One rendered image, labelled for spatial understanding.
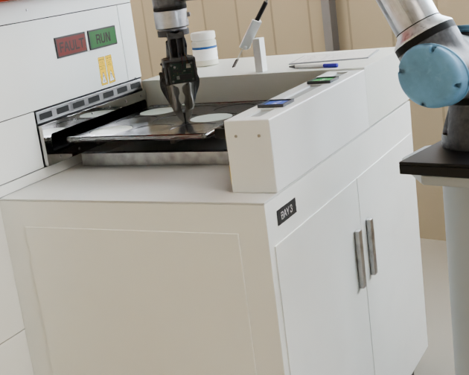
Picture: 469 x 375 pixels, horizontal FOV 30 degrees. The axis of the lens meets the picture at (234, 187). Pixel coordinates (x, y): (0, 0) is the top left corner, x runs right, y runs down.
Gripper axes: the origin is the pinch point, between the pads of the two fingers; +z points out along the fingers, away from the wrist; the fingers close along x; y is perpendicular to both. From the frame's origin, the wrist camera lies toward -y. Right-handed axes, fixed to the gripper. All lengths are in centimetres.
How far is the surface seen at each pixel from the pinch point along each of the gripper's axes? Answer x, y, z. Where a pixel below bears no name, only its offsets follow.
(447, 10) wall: 118, -126, -4
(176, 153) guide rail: -3.7, 9.1, 6.6
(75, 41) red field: -21.9, -14.4, -19.3
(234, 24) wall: 48, -206, -4
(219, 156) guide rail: 4.9, 15.4, 7.4
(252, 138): 7.9, 43.8, -1.3
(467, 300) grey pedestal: 46, 47, 37
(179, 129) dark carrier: -2.2, 8.4, 1.4
